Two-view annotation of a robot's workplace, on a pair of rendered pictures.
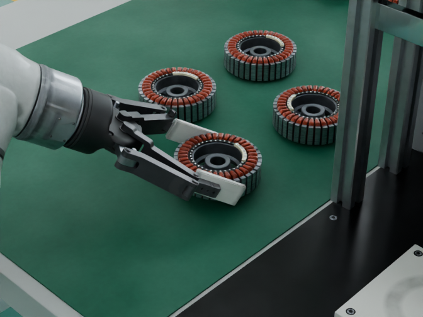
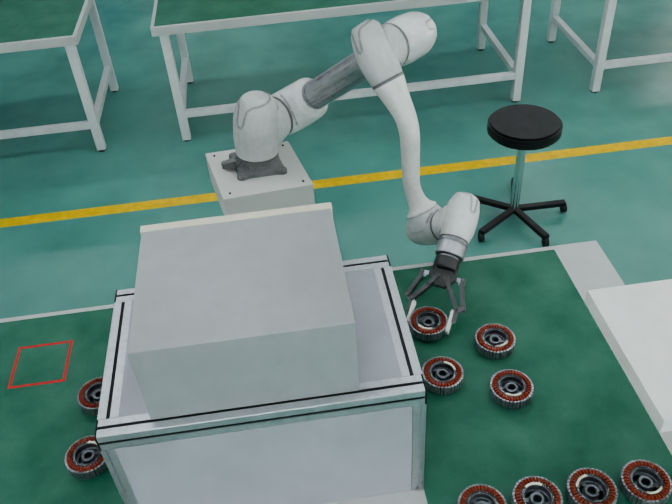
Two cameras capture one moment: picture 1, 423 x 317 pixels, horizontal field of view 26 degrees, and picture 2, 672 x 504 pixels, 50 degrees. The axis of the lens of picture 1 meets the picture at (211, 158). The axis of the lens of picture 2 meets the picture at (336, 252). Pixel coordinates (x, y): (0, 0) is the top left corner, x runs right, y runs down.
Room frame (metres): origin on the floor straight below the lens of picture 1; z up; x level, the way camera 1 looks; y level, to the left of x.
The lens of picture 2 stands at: (1.74, -1.27, 2.31)
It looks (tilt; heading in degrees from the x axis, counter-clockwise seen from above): 40 degrees down; 132
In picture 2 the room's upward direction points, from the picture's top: 4 degrees counter-clockwise
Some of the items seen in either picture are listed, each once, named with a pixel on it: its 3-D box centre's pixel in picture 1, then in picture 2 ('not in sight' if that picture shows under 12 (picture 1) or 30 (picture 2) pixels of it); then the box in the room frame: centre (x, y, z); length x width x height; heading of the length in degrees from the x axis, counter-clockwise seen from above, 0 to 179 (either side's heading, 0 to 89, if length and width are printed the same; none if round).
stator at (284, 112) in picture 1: (312, 114); (442, 375); (1.09, -0.14, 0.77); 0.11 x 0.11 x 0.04
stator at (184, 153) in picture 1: (217, 165); (428, 323); (0.95, -0.01, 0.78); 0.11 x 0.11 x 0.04
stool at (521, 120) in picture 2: not in sight; (523, 171); (0.51, 1.53, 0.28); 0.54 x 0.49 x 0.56; 136
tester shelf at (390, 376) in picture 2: not in sight; (258, 342); (0.83, -0.54, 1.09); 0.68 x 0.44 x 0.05; 46
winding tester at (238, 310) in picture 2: not in sight; (245, 304); (0.83, -0.55, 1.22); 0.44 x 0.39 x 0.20; 46
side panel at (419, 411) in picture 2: not in sight; (405, 400); (1.12, -0.36, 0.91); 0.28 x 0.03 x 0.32; 136
